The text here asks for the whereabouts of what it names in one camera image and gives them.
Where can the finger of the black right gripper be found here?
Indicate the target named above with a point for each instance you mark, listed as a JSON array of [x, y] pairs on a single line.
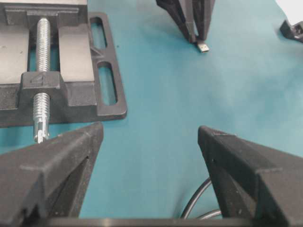
[[181, 11], [202, 12]]

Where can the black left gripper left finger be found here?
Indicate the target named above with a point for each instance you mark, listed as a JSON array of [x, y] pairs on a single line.
[[50, 179]]

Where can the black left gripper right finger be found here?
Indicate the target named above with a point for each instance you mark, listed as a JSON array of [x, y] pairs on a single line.
[[252, 181]]

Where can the black plastic part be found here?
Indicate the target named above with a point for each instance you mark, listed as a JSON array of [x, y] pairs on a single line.
[[293, 32]]

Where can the grey metal bench vise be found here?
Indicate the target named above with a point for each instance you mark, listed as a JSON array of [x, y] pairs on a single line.
[[58, 64]]

